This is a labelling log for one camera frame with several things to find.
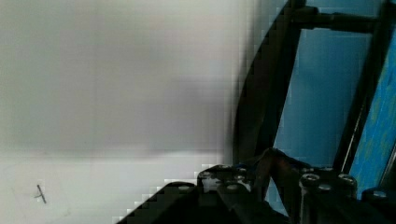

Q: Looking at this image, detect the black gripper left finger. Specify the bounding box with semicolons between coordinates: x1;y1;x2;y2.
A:
197;164;257;203

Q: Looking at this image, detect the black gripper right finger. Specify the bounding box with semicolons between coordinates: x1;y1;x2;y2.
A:
261;147;359;218

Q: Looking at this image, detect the black toaster oven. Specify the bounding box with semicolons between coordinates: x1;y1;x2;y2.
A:
232;0;396;200

